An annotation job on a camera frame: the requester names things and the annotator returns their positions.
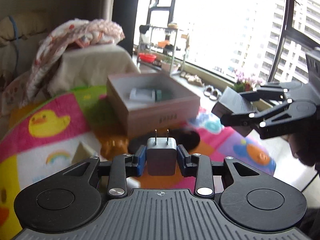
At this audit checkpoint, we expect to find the white plug adapter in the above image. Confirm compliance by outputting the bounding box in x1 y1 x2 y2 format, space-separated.
146 130 177 176

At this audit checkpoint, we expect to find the white rectangular box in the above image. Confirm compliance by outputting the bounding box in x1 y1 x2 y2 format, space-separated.
212 87 258 123

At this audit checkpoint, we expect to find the cream cosmetic tube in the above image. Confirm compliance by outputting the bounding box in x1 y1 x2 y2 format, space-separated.
71 142 98 165

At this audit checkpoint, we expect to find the potted plant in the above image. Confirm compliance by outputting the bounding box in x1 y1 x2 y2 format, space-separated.
233 72 264 93

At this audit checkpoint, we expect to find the pink cardboard box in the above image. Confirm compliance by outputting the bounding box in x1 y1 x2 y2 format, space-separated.
106 73 200 138

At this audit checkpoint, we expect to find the grey slippers pair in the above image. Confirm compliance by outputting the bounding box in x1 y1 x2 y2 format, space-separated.
203 85 222 101

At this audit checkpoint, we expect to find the colourful cartoon play mat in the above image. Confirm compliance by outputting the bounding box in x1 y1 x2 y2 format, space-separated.
1 86 276 239

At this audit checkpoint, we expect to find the beige shoes pair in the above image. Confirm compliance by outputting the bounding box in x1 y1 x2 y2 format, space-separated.
180 71 204 87

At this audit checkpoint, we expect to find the red plastic basin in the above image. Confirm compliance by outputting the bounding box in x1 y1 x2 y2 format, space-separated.
138 53 157 63

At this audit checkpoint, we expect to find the metal shelf rack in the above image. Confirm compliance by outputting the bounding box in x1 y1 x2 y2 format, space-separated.
136 23 189 76

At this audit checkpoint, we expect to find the pink patterned blanket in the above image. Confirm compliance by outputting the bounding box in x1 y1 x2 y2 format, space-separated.
1 19 125 116

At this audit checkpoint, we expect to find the beige covered sofa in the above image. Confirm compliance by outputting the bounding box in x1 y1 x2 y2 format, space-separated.
1 29 139 135

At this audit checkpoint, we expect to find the beige pillow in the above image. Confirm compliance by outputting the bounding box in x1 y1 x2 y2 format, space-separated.
1 10 50 47

